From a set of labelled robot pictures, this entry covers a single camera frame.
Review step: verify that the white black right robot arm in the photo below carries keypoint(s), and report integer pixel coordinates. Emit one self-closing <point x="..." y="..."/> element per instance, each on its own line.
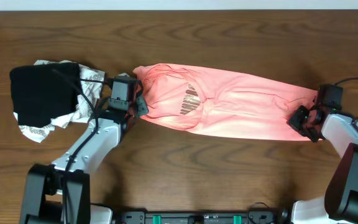
<point x="339" y="204"/>

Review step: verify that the pink t-shirt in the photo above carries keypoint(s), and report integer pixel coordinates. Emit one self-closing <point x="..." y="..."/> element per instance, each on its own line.
<point x="221" y="103"/>

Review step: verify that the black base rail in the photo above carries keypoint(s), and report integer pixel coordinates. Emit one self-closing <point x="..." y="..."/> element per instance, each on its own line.
<point x="253" y="216"/>

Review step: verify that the white leaf-patterned garment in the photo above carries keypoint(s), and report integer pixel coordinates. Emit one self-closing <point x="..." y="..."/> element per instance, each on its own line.
<point x="90" y="88"/>

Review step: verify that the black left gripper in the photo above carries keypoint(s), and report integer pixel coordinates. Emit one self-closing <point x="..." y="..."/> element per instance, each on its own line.
<point x="138" y="101"/>

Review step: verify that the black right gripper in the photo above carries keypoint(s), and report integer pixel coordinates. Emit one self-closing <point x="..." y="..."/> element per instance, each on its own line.
<point x="301" y="123"/>

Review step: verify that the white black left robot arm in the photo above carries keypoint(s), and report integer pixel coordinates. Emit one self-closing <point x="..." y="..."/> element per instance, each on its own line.
<point x="60" y="192"/>

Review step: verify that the black folded garment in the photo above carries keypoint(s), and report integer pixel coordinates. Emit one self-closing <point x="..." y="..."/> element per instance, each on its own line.
<point x="41" y="93"/>

